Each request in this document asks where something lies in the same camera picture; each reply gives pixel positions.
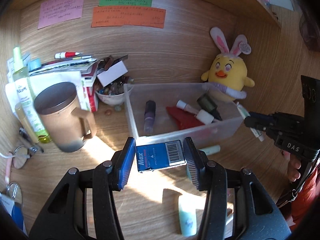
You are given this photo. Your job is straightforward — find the white nail polish bottle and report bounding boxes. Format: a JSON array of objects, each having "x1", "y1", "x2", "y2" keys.
[{"x1": 176, "y1": 100, "x2": 215, "y2": 125}]

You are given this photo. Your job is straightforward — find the dark green dropper bottle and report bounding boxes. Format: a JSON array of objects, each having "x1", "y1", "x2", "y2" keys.
[{"x1": 197, "y1": 93, "x2": 222, "y2": 121}]

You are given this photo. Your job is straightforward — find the red foil packet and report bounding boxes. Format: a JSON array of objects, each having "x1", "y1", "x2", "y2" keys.
[{"x1": 166, "y1": 107, "x2": 204, "y2": 130}]

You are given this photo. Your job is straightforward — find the purple lipstick tube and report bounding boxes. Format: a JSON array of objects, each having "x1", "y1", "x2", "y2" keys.
[{"x1": 144, "y1": 100, "x2": 156, "y2": 135}]

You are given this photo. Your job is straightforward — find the blue Max staples box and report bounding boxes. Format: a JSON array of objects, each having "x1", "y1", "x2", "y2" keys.
[{"x1": 136, "y1": 140, "x2": 186, "y2": 173}]

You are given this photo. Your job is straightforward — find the person's hand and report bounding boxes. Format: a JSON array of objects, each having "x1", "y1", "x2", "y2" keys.
[{"x1": 283, "y1": 151, "x2": 301, "y2": 182}]

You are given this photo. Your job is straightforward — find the light green tube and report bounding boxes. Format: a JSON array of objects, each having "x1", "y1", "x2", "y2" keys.
[{"x1": 200, "y1": 145, "x2": 221, "y2": 155}]

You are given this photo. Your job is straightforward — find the clear plastic storage bin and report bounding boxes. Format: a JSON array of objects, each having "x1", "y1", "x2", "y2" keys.
[{"x1": 124, "y1": 83, "x2": 242, "y2": 148}]

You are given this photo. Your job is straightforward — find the blue white object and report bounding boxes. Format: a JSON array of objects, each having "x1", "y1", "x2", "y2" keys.
[{"x1": 1, "y1": 193, "x2": 27, "y2": 235}]

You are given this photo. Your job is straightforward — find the yellow chick bunny plush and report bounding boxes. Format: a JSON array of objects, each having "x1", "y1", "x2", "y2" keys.
[{"x1": 201, "y1": 27, "x2": 255, "y2": 101}]

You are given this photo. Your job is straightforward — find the mint cream tube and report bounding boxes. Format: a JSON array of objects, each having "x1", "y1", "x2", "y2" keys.
[{"x1": 178, "y1": 195, "x2": 197, "y2": 237}]

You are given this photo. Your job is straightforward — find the brown lidded mug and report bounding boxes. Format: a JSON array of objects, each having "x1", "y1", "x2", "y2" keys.
[{"x1": 34, "y1": 82, "x2": 97, "y2": 152}]

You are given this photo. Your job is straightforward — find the green lotion bottle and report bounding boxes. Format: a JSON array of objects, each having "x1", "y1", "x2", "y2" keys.
[{"x1": 12, "y1": 47, "x2": 52, "y2": 144}]

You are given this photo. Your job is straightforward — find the white bowl of marbles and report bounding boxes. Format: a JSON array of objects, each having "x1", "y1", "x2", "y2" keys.
[{"x1": 93, "y1": 75, "x2": 135, "y2": 106}]

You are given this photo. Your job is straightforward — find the orange paper note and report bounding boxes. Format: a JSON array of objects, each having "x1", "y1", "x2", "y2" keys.
[{"x1": 91, "y1": 5, "x2": 166, "y2": 29}]

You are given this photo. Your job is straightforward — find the stack of books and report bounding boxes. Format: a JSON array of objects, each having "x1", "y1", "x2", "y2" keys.
[{"x1": 5, "y1": 58, "x2": 92, "y2": 115}]

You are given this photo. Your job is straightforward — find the small white box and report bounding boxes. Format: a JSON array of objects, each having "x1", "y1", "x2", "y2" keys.
[{"x1": 97, "y1": 61, "x2": 128, "y2": 87}]

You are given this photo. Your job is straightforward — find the red white marker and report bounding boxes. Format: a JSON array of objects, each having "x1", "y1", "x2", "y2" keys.
[{"x1": 54, "y1": 51, "x2": 82, "y2": 59}]

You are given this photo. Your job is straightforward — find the green sticky note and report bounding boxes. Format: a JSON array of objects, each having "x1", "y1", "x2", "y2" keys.
[{"x1": 99, "y1": 0, "x2": 152, "y2": 7}]

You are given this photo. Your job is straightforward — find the pink sticky note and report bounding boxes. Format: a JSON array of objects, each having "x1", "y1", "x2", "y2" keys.
[{"x1": 37, "y1": 0, "x2": 84, "y2": 29}]

